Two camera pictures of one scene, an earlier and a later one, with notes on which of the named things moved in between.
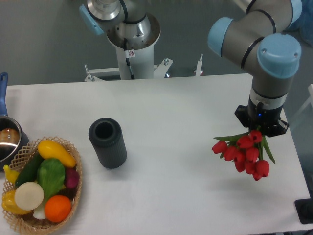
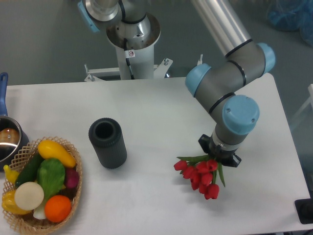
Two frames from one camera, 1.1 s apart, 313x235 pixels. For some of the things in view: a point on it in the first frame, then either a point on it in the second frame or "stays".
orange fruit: [57, 208] stays
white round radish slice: [29, 196] stays
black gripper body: [254, 116] -> [227, 157]
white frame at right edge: [310, 100] stays
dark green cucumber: [28, 173] stays
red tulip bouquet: [246, 150] -> [203, 171]
